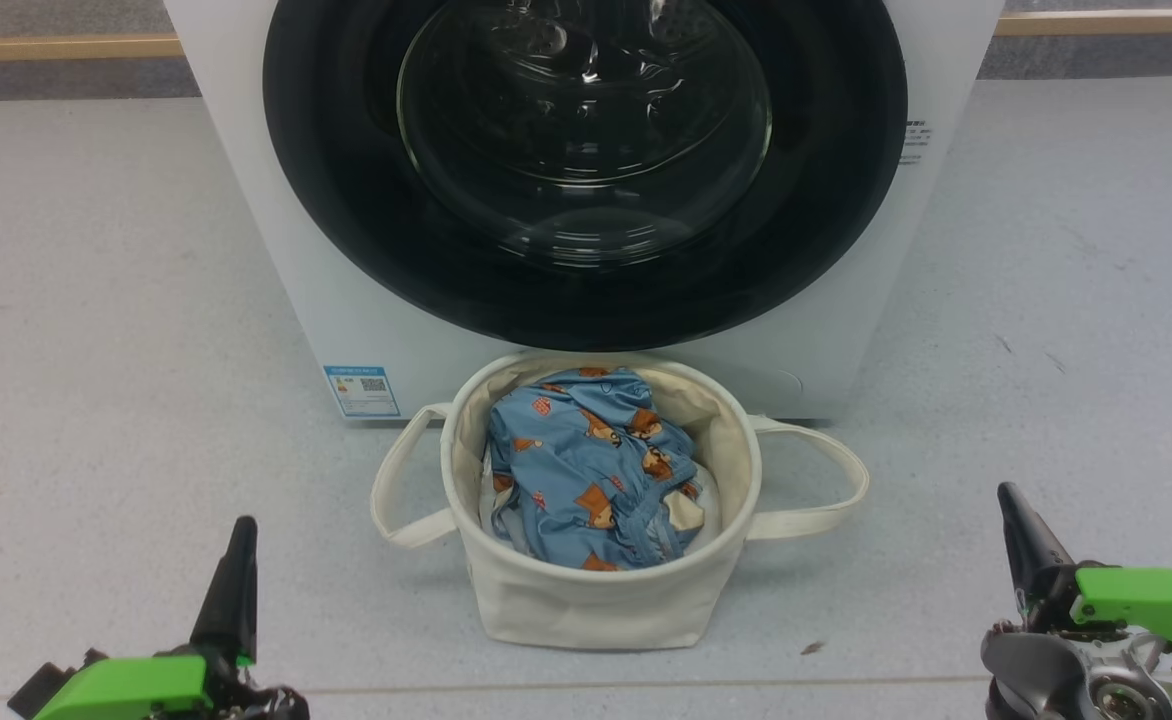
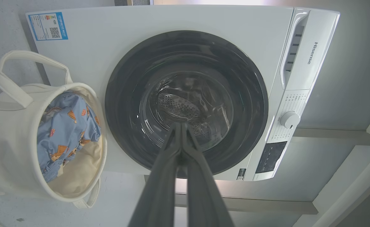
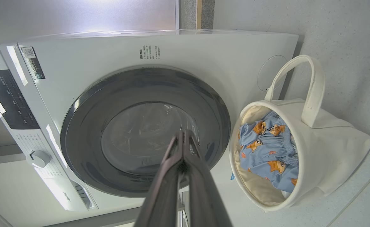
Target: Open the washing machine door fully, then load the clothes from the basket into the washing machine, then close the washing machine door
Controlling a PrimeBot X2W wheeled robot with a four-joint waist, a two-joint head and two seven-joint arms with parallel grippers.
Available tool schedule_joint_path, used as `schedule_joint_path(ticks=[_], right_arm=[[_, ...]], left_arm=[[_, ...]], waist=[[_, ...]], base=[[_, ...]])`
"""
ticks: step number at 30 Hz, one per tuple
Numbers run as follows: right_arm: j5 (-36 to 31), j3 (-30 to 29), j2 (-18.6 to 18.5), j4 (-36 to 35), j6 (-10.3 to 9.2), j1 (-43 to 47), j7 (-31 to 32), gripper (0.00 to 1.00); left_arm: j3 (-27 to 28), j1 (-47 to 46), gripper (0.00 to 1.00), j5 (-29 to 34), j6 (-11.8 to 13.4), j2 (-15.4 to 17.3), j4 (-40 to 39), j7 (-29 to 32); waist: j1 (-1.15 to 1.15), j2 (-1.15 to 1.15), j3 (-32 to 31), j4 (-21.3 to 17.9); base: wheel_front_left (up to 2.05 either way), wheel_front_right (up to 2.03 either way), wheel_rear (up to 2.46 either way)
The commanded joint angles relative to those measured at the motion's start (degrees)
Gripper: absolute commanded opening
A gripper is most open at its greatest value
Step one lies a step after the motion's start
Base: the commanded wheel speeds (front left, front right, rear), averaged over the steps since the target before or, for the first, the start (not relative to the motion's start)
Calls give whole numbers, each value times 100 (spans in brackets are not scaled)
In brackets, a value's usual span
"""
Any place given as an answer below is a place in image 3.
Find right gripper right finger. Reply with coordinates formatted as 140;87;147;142
184;130;233;227

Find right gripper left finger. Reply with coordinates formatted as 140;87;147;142
134;131;186;227

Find blue bear-print garment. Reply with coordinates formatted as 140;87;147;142
238;111;299;193

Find dark round glass washer door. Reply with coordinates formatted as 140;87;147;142
60;66;231;198

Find white washing machine dial knob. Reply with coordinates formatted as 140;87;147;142
26;150;51;168

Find white front-load washing machine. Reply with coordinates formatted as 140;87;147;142
0;30;299;227

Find black washing machine control panel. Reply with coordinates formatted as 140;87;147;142
0;69;40;130

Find cream canvas laundry basket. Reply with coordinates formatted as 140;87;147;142
229;55;370;212

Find round white filter cover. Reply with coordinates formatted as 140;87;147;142
257;55;288;92

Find wooden baseboard strip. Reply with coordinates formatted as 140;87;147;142
196;0;203;30

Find black QR code sticker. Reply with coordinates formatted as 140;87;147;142
21;47;45;80

